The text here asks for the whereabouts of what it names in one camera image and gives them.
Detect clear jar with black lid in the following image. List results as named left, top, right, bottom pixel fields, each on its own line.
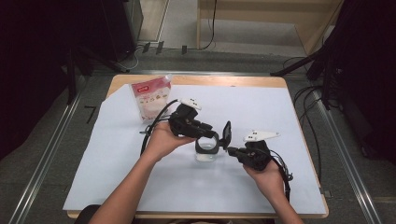
left=194, top=120, right=233, bottom=163

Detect red and white sugar bag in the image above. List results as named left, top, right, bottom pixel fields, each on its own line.
left=129, top=74, right=173, bottom=124

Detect black floor cables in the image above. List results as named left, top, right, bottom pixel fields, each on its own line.
left=281, top=55, right=323, bottom=185

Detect person's right hand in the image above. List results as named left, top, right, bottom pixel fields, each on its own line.
left=242, top=161, right=286, bottom=203

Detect hanging black cable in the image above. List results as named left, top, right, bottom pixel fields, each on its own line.
left=200, top=0, right=219, bottom=51

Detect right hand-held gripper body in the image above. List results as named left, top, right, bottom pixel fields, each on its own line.
left=237, top=130, right=280, bottom=172

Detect person's dark sleeve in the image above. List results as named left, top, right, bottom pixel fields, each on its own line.
left=74, top=203, right=102, bottom=224

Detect metal floor rail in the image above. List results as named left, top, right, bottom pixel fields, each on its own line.
left=7, top=90, right=86, bottom=224
left=312, top=90, right=383, bottom=224

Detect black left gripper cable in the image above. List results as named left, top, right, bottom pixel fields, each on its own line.
left=139, top=98, right=180, bottom=157

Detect black cabinet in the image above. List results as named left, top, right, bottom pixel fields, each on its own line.
left=99, top=0, right=145, bottom=63

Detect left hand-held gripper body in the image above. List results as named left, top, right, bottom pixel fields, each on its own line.
left=168, top=98, right=204, bottom=139

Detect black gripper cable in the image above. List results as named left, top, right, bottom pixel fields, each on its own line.
left=139, top=98, right=180, bottom=157
left=270, top=148, right=294, bottom=203

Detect black tripod stand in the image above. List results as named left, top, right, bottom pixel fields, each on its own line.
left=270, top=36, right=345, bottom=112

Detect person's left hand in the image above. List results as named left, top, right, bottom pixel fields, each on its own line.
left=141, top=120, right=196, bottom=163

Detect black metal stand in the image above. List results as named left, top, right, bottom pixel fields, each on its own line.
left=64, top=46, right=131, bottom=105

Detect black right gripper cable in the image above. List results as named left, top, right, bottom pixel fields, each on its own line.
left=270, top=148, right=294, bottom=203

